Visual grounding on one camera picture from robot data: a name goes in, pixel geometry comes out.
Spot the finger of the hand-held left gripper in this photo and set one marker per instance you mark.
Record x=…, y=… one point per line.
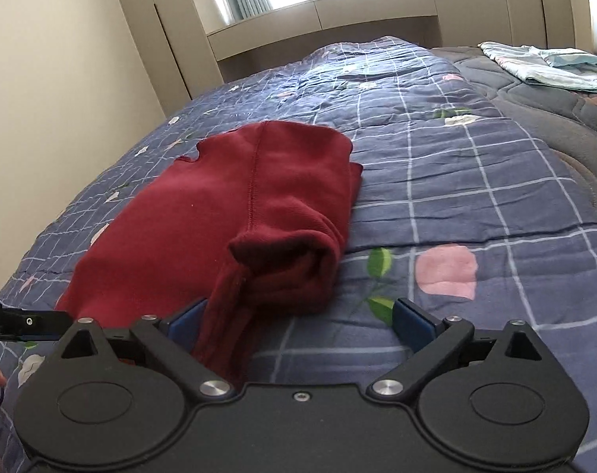
x=30, y=322

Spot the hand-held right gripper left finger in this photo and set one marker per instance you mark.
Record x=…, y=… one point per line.
x=180, y=324

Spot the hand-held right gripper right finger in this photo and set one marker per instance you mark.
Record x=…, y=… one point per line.
x=413, y=327

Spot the dark red garment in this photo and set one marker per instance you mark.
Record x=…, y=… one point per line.
x=259, y=192

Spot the blue plaid floral quilt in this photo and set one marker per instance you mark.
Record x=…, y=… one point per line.
x=451, y=192

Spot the grey quilted blanket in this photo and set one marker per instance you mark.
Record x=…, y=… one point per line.
x=564, y=133

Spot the light printed folded cloth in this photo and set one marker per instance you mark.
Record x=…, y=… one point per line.
x=540, y=69

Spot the beige built-in cabinet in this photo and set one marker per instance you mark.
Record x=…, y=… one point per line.
x=190, y=34

